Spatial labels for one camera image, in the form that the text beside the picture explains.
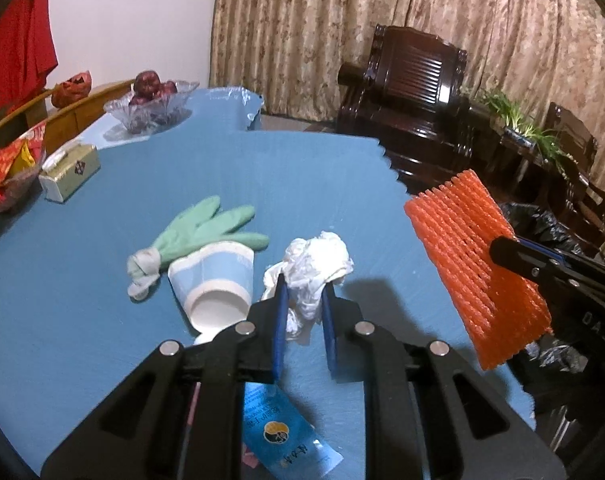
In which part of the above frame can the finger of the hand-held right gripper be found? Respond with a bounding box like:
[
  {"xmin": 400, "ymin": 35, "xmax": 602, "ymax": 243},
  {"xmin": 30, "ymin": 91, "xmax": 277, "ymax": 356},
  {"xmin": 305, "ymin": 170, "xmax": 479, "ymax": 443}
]
[
  {"xmin": 489, "ymin": 236, "xmax": 570, "ymax": 283},
  {"xmin": 515, "ymin": 239, "xmax": 605, "ymax": 275}
]

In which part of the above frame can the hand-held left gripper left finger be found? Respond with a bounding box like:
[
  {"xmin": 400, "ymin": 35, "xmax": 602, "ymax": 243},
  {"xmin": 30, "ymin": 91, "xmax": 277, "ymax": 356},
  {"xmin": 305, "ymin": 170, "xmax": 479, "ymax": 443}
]
[{"xmin": 40, "ymin": 274, "xmax": 289, "ymax": 480}]

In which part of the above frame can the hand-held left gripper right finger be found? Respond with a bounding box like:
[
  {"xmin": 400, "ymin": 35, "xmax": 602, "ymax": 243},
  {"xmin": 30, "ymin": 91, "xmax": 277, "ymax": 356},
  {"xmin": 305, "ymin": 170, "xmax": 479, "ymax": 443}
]
[{"xmin": 321, "ymin": 282, "xmax": 568, "ymax": 480}]

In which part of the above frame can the trash bin with black bag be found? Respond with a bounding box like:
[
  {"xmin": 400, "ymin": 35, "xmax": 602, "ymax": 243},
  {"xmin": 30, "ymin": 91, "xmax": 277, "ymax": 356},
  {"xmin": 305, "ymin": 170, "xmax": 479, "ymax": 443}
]
[{"xmin": 497, "ymin": 201, "xmax": 605, "ymax": 376}]

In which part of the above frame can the large orange foam net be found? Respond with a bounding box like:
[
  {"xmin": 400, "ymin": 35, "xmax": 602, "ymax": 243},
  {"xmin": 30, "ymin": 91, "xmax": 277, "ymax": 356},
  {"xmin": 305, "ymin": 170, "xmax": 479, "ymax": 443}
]
[{"xmin": 405, "ymin": 170, "xmax": 554, "ymax": 372}]

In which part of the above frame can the white tissue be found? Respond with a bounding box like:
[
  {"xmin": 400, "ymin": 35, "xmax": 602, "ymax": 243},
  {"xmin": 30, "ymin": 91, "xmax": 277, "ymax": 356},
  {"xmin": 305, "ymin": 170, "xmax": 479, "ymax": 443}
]
[{"xmin": 262, "ymin": 231, "xmax": 354, "ymax": 346}]

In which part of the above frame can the blue and white paper cup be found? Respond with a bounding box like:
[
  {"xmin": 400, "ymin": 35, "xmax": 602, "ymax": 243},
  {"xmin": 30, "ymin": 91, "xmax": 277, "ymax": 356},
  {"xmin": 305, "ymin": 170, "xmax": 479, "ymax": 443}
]
[{"xmin": 168, "ymin": 241, "xmax": 254, "ymax": 336}]

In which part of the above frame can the blue packet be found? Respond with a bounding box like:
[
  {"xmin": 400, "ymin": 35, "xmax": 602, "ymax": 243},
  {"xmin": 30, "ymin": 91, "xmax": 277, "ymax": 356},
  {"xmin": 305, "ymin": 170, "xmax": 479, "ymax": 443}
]
[{"xmin": 242, "ymin": 382, "xmax": 344, "ymax": 477}]

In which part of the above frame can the green glove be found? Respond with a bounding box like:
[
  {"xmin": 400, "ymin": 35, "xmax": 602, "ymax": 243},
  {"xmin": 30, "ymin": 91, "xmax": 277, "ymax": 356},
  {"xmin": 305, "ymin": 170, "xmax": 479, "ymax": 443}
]
[{"xmin": 127, "ymin": 196, "xmax": 270, "ymax": 301}]

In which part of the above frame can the dark wooden armchair with cushion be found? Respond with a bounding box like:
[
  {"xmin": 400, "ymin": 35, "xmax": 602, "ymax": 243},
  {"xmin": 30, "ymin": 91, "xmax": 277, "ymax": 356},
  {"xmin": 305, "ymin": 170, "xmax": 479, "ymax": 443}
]
[{"xmin": 542, "ymin": 101, "xmax": 605, "ymax": 256}]

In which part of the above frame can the dark wooden side table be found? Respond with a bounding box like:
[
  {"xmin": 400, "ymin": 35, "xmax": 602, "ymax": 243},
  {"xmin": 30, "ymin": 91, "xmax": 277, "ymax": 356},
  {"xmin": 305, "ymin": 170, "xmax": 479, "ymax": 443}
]
[{"xmin": 462, "ymin": 100, "xmax": 558, "ymax": 196}]

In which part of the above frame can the green potted plant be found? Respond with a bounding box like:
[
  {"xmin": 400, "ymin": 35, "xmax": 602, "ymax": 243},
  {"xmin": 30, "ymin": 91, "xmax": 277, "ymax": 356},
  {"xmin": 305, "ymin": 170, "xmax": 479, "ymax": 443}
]
[{"xmin": 462, "ymin": 85, "xmax": 578, "ymax": 171}]

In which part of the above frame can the blue felt table cloth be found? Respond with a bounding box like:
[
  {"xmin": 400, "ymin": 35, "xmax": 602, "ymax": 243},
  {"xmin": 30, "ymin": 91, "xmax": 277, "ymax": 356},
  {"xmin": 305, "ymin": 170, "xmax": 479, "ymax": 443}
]
[{"xmin": 0, "ymin": 130, "xmax": 535, "ymax": 480}]

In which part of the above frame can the large dark wooden armchair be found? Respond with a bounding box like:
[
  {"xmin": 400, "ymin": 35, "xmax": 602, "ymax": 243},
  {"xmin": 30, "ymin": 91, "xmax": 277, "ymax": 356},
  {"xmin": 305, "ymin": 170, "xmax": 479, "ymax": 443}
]
[{"xmin": 336, "ymin": 24, "xmax": 470, "ymax": 196}]

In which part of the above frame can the light blue plastic tablecloth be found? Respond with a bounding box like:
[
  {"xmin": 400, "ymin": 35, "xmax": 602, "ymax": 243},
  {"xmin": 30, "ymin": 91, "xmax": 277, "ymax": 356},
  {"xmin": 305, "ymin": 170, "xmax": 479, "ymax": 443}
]
[{"xmin": 82, "ymin": 87, "xmax": 263, "ymax": 148}]

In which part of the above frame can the glass fruit bowl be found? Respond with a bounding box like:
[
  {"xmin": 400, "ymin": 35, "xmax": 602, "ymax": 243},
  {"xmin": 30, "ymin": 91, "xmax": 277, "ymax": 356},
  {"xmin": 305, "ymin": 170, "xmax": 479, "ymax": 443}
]
[{"xmin": 104, "ymin": 80, "xmax": 200, "ymax": 135}]

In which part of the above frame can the tissue box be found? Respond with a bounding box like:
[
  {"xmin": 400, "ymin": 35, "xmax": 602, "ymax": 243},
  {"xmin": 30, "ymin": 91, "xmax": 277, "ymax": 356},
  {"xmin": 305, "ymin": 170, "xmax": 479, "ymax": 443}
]
[{"xmin": 38, "ymin": 141, "xmax": 102, "ymax": 204}]

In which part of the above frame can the light wooden cabinet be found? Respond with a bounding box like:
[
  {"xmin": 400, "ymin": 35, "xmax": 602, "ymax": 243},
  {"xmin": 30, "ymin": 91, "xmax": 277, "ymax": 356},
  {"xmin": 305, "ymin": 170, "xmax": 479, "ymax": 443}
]
[{"xmin": 0, "ymin": 79, "xmax": 138, "ymax": 161}]

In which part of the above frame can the glass candy bowl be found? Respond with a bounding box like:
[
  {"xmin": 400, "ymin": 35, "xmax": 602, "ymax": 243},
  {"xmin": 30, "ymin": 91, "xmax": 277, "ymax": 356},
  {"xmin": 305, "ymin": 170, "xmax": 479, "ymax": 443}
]
[{"xmin": 0, "ymin": 122, "xmax": 47, "ymax": 216}]

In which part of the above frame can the beige floral curtain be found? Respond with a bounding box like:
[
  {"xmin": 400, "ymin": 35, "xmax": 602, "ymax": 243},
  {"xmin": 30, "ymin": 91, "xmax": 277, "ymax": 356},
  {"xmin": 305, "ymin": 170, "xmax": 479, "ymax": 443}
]
[{"xmin": 207, "ymin": 0, "xmax": 605, "ymax": 211}]

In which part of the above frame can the red plastic bag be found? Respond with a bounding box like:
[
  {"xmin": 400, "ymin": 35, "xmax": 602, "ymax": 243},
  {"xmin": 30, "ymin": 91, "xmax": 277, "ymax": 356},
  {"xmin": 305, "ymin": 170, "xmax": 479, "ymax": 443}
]
[{"xmin": 51, "ymin": 71, "xmax": 94, "ymax": 109}]

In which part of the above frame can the red patterned packet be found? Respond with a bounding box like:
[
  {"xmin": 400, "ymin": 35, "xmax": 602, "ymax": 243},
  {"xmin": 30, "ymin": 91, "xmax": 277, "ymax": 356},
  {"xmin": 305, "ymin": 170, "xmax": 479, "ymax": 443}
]
[{"xmin": 0, "ymin": 140, "xmax": 30, "ymax": 188}]

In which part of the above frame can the red cloth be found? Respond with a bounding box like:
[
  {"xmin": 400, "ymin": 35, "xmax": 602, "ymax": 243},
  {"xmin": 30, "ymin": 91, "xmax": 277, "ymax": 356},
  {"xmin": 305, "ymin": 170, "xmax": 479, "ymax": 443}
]
[{"xmin": 0, "ymin": 0, "xmax": 59, "ymax": 116}]

